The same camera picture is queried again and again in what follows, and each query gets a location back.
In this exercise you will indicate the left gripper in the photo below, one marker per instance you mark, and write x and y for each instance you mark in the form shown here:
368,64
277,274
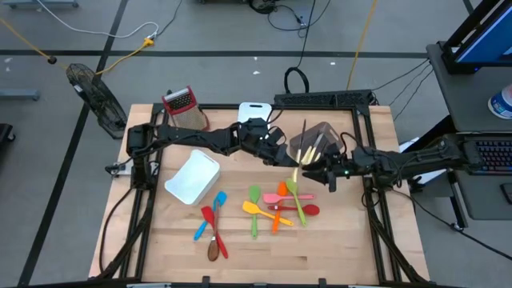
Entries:
260,138

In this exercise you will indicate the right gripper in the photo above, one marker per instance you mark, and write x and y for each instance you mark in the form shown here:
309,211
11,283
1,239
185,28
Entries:
344,166

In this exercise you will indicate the light green silicone spoon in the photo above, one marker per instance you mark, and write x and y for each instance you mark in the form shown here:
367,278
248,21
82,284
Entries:
292,186

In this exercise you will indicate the orange silicone spatula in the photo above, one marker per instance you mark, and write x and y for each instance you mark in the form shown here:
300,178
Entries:
283,188

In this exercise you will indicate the red silicone spoon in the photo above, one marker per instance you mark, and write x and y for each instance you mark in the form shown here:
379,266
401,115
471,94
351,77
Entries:
312,209

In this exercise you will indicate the pink silicone spatula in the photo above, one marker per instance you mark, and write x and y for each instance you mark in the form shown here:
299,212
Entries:
272,198

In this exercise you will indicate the green silicone spatula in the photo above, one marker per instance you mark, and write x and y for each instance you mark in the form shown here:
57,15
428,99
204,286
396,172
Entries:
254,192

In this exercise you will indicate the yellow silicone spatula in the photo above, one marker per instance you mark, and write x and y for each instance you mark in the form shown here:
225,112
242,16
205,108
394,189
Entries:
249,207

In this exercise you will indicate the blue silicone spatula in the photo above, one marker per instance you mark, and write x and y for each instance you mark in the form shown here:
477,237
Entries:
221,197

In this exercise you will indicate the red silicone spatula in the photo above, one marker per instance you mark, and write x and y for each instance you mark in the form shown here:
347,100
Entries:
207,214

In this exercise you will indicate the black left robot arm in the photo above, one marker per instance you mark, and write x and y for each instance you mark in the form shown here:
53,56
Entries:
192,138

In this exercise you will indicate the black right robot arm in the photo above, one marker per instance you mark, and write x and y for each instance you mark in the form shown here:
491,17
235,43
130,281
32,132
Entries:
420,158

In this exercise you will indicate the grey translucent plastic bin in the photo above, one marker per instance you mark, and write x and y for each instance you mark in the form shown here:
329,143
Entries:
332,134

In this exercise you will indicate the small white plastic bin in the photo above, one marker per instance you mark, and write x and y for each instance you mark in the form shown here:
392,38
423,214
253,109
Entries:
254,112

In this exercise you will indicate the black power strip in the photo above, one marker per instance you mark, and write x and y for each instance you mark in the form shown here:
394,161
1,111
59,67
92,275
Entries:
320,98

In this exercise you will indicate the large white plastic bin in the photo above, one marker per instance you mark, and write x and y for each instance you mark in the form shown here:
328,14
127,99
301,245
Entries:
192,178

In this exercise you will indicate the white paper sheet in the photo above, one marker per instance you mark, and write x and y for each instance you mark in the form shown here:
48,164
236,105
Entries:
430,178

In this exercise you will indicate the red framed box grater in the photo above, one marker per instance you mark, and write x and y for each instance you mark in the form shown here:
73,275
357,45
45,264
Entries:
182,102

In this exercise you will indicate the grey desk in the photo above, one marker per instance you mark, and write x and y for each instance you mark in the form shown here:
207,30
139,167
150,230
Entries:
460,100

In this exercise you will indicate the backlit keyboard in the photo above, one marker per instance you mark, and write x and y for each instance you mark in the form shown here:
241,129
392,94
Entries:
492,156

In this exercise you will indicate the blue white wipes canister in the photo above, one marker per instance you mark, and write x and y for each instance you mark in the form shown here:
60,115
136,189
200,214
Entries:
502,104

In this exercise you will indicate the black floor fan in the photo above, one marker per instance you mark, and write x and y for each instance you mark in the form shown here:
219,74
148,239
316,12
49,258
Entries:
100,104

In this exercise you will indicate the computer monitor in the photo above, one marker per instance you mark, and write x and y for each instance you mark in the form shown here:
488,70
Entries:
488,40

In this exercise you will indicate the grey furniture base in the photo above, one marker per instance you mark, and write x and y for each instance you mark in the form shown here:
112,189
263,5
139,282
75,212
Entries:
40,4
20,95

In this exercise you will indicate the black floor object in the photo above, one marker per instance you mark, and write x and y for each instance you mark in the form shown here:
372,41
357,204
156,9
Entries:
6,134

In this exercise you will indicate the white metal bracket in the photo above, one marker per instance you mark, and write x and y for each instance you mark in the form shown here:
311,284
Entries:
124,170

